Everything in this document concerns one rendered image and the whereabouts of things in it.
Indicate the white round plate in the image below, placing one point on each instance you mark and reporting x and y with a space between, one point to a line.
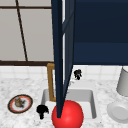
119 111

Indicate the grey cylindrical jar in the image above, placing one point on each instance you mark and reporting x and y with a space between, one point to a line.
123 81

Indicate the window with brown frame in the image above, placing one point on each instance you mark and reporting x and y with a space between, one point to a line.
35 30

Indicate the plate with brown rim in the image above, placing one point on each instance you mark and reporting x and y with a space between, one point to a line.
13 106

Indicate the small brown food piece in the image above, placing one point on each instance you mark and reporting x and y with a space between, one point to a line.
20 102

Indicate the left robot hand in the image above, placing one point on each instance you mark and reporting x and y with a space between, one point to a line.
42 110

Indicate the navy blue cupboard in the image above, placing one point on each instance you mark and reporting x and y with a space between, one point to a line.
100 30

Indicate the red ball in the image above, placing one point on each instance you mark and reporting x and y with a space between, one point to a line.
68 115

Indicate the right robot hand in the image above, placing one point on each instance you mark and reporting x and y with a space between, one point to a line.
78 74

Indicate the white sink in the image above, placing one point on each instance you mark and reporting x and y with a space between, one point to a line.
85 98

